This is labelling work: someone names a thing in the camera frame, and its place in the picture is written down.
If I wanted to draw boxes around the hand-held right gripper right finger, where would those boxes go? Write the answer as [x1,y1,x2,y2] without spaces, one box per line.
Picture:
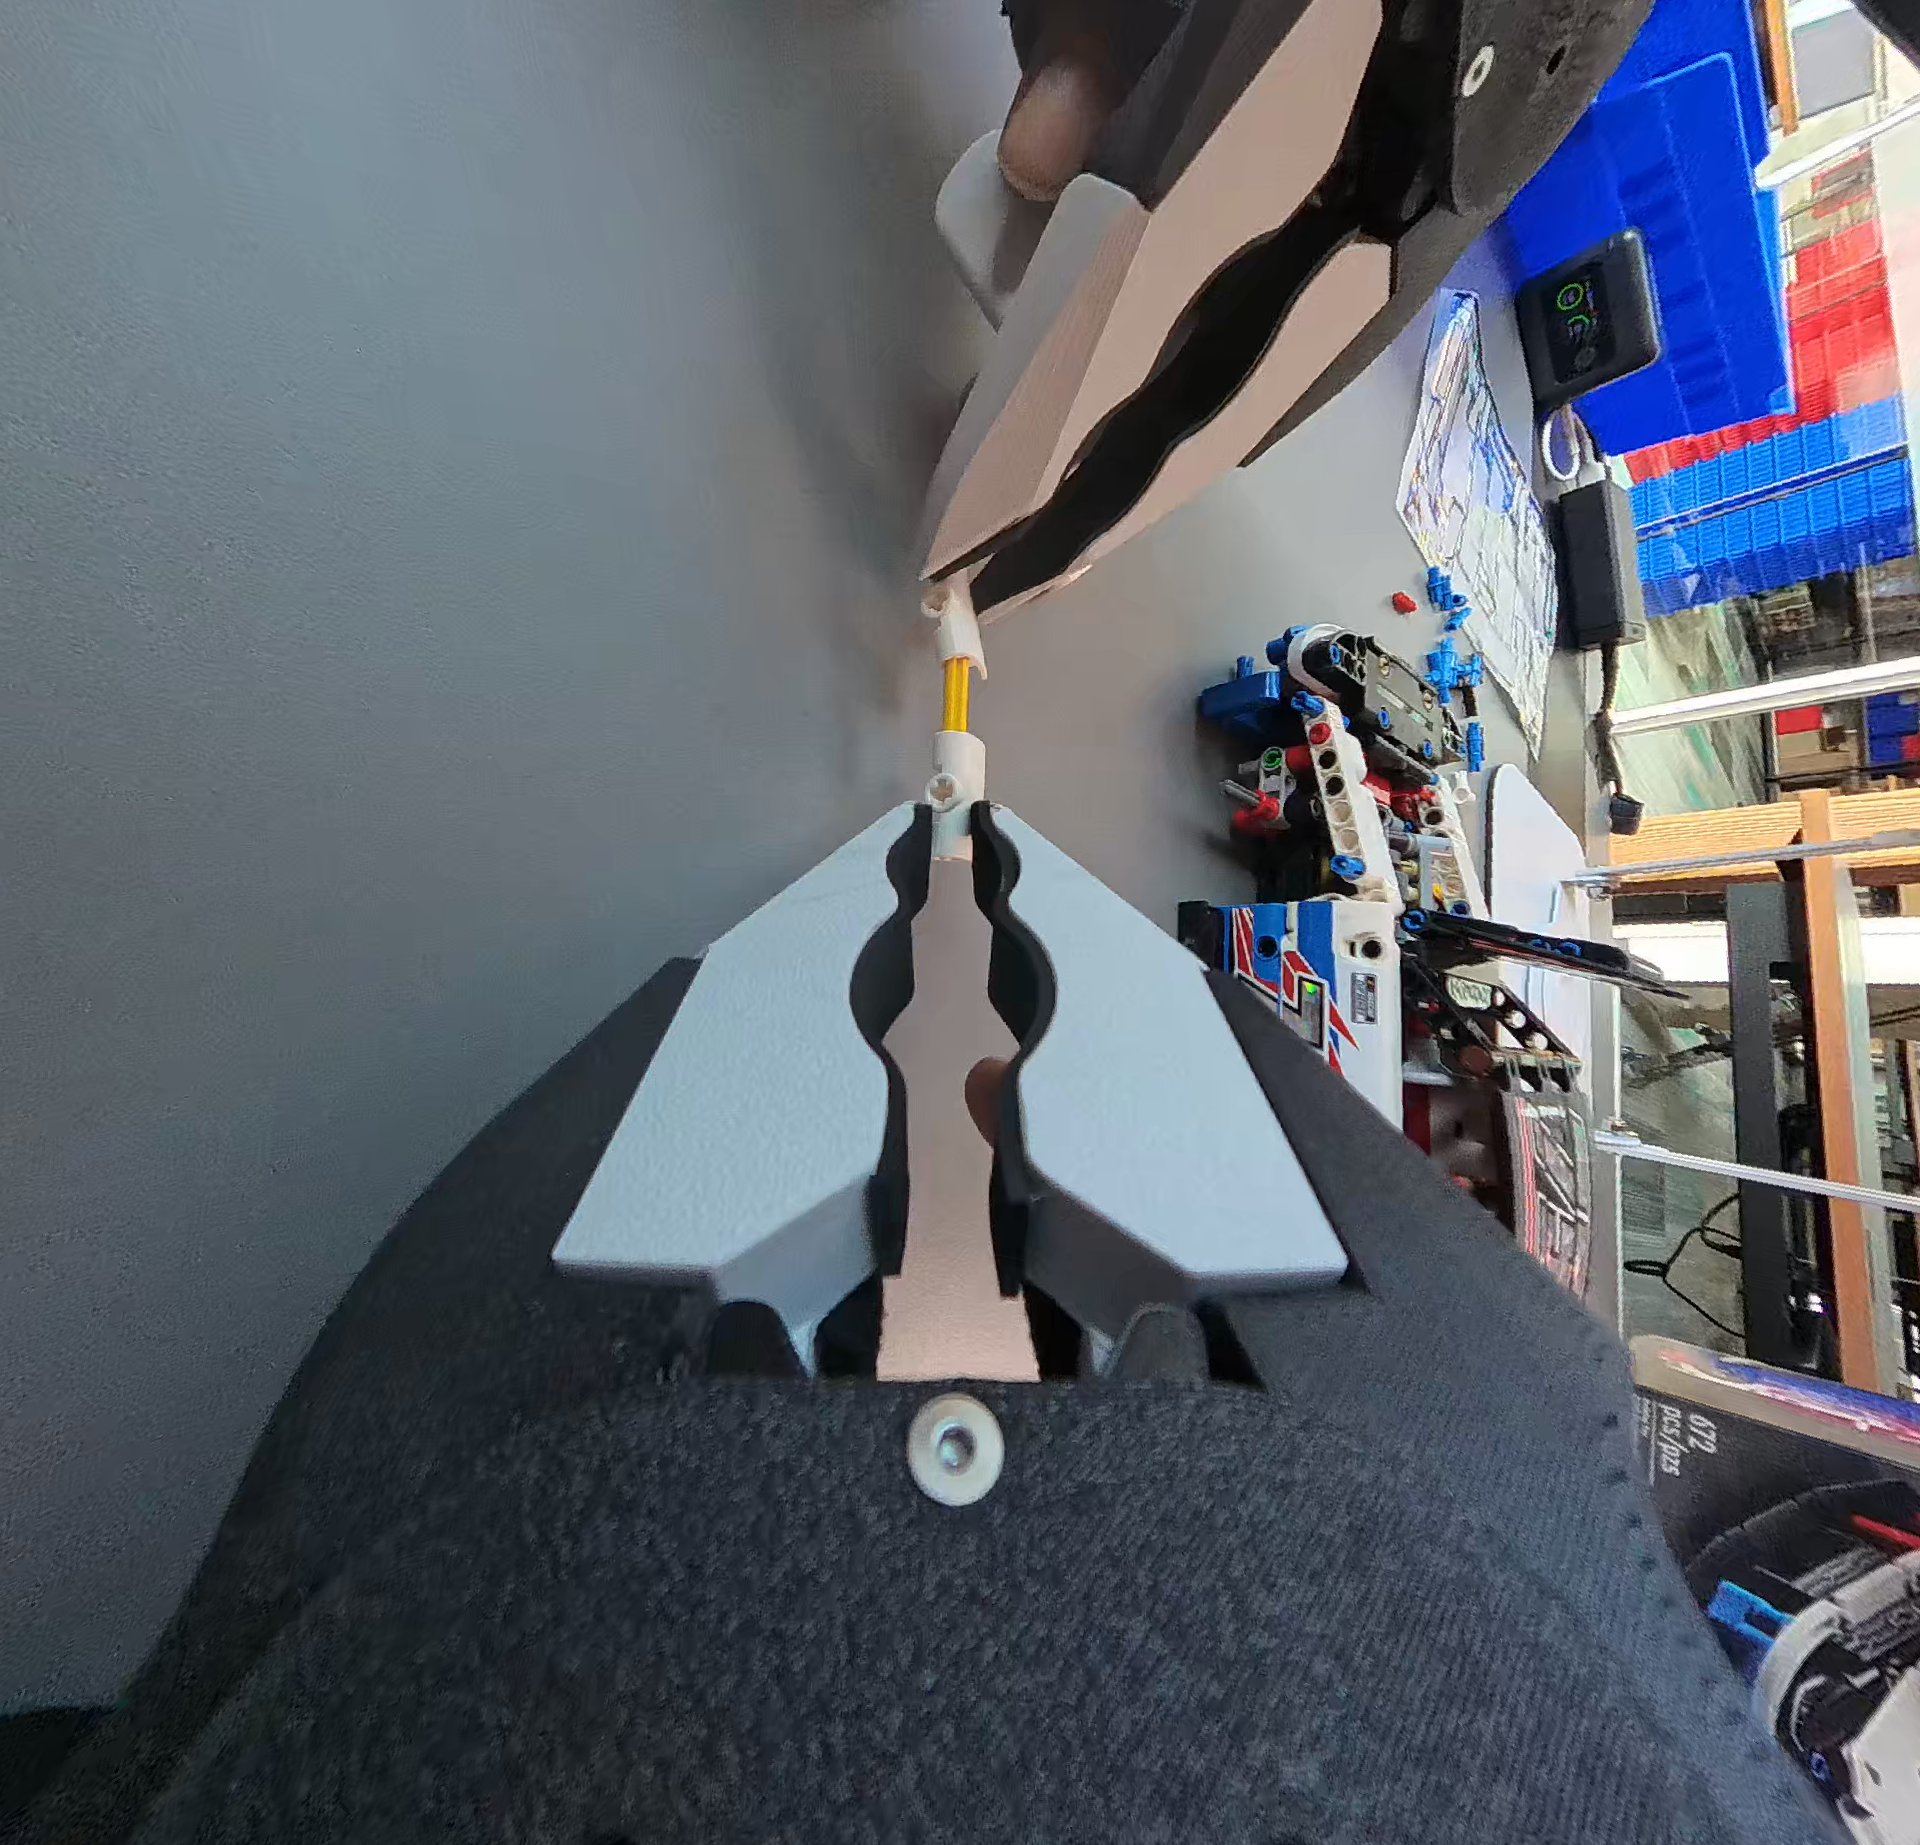
[966,801,1351,1374]

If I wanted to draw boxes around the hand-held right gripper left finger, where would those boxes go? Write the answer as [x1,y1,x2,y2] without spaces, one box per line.
[552,801,920,1374]

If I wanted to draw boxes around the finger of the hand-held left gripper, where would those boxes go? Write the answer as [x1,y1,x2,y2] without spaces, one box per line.
[975,224,1399,624]
[918,0,1385,584]

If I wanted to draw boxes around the grey desk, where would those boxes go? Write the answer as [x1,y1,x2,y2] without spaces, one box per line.
[0,0,1629,1728]

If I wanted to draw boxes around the person's left hand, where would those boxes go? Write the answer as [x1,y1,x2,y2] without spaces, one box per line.
[996,58,1121,200]

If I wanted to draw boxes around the white blue red toy race car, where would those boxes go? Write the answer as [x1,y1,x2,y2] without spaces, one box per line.
[1177,892,1689,1299]

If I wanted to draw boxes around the large blue storage bin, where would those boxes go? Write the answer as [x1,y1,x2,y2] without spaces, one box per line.
[1500,0,1793,452]

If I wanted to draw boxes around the black timer device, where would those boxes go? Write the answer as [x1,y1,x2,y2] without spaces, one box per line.
[1515,229,1666,409]

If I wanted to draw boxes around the cluster of blue toy pins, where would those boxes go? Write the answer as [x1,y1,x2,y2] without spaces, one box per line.
[1425,569,1488,767]

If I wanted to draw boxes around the black power adapter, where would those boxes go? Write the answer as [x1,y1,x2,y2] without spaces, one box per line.
[1552,479,1650,651]

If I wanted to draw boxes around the black white toy brick chassis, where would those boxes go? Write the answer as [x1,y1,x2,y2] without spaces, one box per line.
[1196,622,1488,903]

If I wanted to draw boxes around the white pad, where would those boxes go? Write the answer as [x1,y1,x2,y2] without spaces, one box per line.
[1485,764,1593,1128]

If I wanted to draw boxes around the stack of red and blue crates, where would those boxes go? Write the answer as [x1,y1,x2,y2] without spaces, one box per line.
[1626,211,1920,617]

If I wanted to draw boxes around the wooden table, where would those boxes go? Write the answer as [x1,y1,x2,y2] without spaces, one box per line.
[1605,787,1920,1398]

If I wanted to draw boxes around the toy set box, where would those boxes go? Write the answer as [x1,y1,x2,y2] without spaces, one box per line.
[1626,1336,1920,1845]

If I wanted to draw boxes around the black braided cable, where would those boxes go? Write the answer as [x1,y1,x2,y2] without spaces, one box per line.
[1591,645,1643,835]

